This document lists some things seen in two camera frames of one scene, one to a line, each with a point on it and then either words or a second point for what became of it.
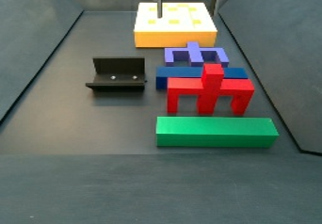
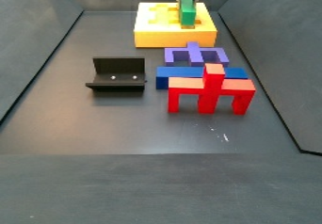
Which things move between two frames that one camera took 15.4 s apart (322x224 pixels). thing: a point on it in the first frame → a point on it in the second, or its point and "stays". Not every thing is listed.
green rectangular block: (217, 132) → (188, 7)
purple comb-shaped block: (196, 55) stays
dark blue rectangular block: (193, 72) stays
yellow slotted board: (185, 23) stays
